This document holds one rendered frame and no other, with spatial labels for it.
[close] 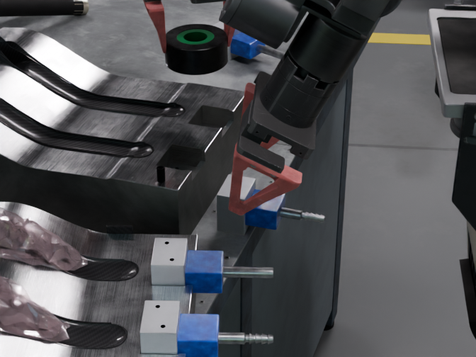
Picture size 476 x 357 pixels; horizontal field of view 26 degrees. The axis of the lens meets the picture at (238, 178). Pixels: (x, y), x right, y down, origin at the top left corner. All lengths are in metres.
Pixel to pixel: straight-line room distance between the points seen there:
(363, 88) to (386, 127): 0.26
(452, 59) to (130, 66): 0.67
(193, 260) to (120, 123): 0.29
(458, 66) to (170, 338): 0.44
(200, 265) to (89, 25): 0.82
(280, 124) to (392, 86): 2.45
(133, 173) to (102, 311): 0.22
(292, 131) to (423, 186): 1.94
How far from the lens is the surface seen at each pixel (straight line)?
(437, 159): 3.01
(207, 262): 1.12
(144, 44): 1.77
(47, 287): 1.10
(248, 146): 0.93
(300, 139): 0.95
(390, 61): 3.55
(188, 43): 1.30
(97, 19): 1.87
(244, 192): 1.26
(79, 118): 1.38
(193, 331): 1.04
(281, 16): 0.91
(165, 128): 1.33
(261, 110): 0.96
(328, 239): 2.10
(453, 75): 1.15
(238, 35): 1.69
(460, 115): 1.09
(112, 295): 1.11
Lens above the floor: 1.55
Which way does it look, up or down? 33 degrees down
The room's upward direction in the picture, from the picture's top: straight up
